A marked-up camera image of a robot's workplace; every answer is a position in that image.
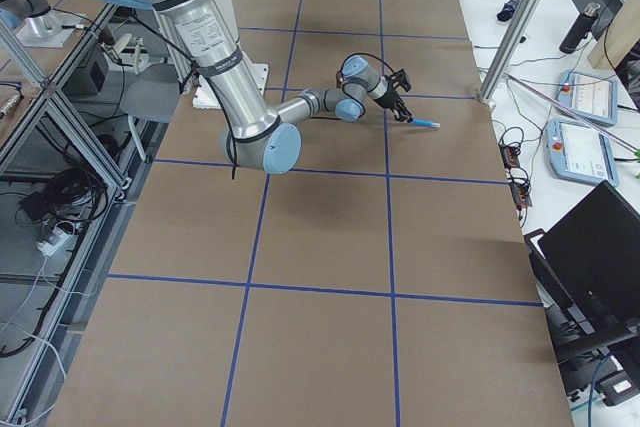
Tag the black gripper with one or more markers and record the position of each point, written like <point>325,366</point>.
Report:
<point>391,99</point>

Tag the blue marker pen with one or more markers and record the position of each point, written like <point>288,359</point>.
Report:
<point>425,123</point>

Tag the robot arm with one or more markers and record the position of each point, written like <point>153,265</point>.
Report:
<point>35,23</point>
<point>260,136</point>

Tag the orange usb hub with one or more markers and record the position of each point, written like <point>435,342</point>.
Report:
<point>510,155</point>
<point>520,189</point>

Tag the lower teach pendant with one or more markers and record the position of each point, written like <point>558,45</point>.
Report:
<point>579,153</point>

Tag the teach pendant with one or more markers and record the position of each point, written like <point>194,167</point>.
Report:
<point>592,97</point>
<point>579,153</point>

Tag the black water bottle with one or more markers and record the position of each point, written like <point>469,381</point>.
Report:
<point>580,28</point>

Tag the upper teach pendant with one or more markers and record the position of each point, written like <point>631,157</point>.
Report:
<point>592,97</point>

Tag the black laptop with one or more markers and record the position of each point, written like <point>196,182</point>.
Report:
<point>590,266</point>

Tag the white power adapter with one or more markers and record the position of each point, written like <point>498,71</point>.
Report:
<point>56,239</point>

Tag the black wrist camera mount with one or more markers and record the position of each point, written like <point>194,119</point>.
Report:
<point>400,79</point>

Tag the aluminium frame post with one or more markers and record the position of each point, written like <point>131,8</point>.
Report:
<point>506,49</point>

